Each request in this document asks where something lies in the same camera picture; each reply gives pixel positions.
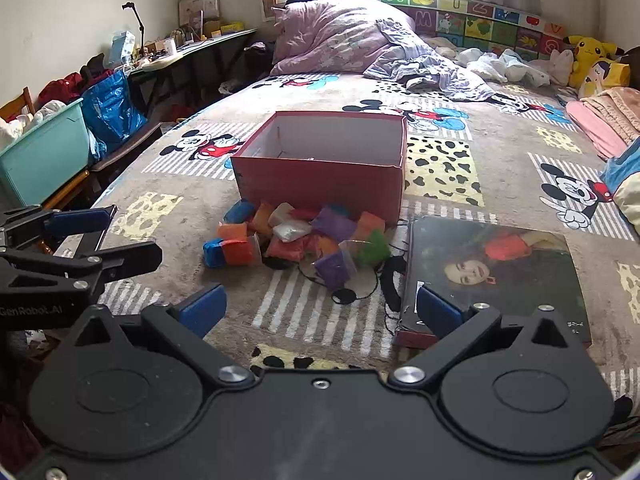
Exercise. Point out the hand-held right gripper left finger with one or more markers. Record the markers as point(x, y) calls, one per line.
point(202, 307)

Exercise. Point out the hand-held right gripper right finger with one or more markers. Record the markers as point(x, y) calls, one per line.
point(437, 310)

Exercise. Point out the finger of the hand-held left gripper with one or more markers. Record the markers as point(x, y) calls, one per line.
point(125, 258)
point(75, 221)

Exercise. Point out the pile of colourful clay packets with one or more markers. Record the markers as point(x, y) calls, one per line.
point(335, 225)

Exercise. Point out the red cardboard shoe box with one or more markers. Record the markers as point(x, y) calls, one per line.
point(320, 185)

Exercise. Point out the teal storage bin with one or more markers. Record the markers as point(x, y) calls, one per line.
point(40, 160)

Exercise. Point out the cartoon mouse printed blanket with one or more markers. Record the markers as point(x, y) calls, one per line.
point(200, 210)

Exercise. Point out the blue plastic bag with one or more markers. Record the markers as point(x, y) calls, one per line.
point(112, 110)

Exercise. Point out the wooden chair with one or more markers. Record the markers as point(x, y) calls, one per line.
point(25, 102)

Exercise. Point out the red clothes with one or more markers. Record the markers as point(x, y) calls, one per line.
point(65, 87)

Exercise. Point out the light blue box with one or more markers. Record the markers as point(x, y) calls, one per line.
point(121, 46)

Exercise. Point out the dark desk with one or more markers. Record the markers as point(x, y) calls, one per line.
point(220, 40)

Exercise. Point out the blue pillow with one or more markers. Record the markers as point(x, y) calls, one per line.
point(622, 165)

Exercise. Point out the pink folded sheet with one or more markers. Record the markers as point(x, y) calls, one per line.
point(595, 130)

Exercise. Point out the lavender crumpled sheet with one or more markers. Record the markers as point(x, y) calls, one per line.
point(430, 67)

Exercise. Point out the framed picture board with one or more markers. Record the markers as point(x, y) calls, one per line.
point(197, 7)

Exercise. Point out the dark clothing pile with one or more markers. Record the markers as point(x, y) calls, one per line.
point(257, 50)

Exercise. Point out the yellow box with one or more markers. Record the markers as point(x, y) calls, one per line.
point(232, 27)

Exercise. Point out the white crumpled clothes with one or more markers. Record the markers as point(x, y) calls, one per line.
point(505, 67)

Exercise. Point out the peach fuzzy blanket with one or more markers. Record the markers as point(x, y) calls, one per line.
point(617, 105)

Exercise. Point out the white plush toy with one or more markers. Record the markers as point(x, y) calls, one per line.
point(562, 65)

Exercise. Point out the colourful alphabet foam mat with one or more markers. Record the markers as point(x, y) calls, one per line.
point(480, 25)

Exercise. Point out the yellow printed cushion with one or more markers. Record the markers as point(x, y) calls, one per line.
point(612, 76)

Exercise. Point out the pink quilt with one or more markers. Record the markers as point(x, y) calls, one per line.
point(330, 35)

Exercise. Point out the yellow plush toy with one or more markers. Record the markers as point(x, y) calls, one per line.
point(590, 52)

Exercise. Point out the dark wooden headboard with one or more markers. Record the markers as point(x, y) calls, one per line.
point(634, 70)

